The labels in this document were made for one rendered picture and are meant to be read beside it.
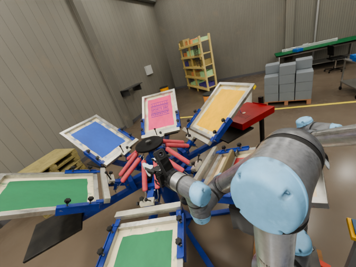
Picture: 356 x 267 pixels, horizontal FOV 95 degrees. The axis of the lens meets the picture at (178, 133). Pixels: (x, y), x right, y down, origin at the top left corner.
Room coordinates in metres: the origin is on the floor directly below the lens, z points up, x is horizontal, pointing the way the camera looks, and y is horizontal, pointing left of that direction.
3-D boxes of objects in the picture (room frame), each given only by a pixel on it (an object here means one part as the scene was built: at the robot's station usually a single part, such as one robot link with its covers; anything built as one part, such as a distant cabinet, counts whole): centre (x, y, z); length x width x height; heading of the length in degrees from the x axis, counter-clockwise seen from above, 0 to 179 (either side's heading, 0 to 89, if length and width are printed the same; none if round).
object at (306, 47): (6.52, -6.12, 0.48); 2.65 x 1.06 x 0.96; 60
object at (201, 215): (0.44, -0.01, 1.56); 0.11 x 0.08 x 0.11; 126
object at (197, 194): (0.43, 0.00, 1.65); 0.11 x 0.08 x 0.09; 36
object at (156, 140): (1.57, 0.33, 0.68); 0.40 x 0.40 x 1.35
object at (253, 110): (2.08, -1.00, 1.06); 0.61 x 0.46 x 0.12; 111
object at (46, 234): (1.33, 0.96, 0.91); 1.34 x 0.41 x 0.08; 111
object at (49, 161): (3.09, 2.89, 0.41); 1.15 x 0.80 x 0.82; 150
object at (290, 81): (4.30, -3.32, 0.53); 1.07 x 0.71 x 1.06; 52
